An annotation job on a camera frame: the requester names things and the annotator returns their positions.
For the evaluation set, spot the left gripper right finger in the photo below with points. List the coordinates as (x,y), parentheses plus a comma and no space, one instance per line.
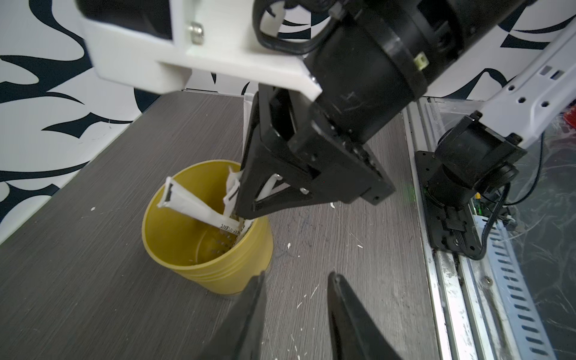
(354,335)

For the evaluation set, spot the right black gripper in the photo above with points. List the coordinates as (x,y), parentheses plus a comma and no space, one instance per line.
(297,158)

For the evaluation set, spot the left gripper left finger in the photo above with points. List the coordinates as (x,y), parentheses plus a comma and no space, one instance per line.
(240,334)

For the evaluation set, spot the thirteenth white straw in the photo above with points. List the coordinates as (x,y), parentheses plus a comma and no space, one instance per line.
(179,199)

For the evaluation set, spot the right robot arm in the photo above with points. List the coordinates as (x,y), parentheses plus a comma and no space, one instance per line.
(373,58)

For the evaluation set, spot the bundle of wrapped straws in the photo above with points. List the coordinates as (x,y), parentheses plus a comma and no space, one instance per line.
(232,193)

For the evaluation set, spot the yellow plastic cup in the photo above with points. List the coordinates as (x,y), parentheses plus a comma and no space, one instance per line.
(213,258)

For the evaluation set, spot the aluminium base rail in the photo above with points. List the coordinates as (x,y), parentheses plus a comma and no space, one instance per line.
(461,329)

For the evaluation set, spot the white cable duct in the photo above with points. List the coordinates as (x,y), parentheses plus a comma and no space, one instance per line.
(521,317)

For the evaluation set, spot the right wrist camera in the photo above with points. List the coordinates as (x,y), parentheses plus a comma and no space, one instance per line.
(155,45)

